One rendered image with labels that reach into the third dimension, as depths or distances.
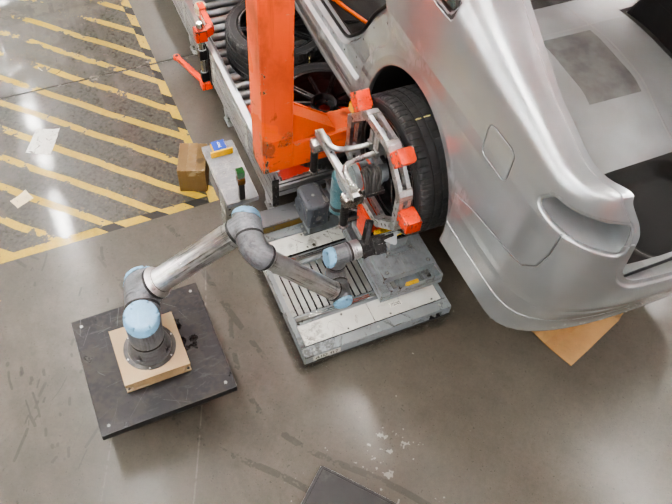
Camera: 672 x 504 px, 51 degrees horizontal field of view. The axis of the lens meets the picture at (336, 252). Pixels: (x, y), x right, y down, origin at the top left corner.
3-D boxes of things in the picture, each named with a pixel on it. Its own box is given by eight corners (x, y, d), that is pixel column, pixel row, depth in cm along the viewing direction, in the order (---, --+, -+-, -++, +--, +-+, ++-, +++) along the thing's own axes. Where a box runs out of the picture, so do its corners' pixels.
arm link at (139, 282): (116, 309, 306) (249, 225, 278) (115, 276, 316) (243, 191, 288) (143, 320, 317) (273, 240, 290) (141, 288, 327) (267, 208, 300)
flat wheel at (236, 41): (205, 51, 452) (201, 20, 433) (280, 9, 482) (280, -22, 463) (277, 104, 428) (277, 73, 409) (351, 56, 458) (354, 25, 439)
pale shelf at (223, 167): (259, 199, 364) (259, 196, 361) (227, 209, 359) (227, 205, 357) (232, 143, 386) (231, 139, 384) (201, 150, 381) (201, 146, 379)
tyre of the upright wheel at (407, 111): (485, 219, 302) (444, 66, 296) (436, 235, 295) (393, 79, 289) (422, 224, 365) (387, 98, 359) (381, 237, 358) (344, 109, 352)
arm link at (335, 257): (320, 258, 326) (321, 245, 318) (345, 250, 330) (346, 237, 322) (328, 273, 321) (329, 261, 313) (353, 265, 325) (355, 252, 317)
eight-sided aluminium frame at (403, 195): (401, 248, 331) (419, 168, 287) (389, 252, 329) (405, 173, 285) (353, 167, 359) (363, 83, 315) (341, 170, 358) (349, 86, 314)
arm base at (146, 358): (136, 372, 309) (132, 362, 302) (121, 338, 319) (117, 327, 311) (178, 355, 316) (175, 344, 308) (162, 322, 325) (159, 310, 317)
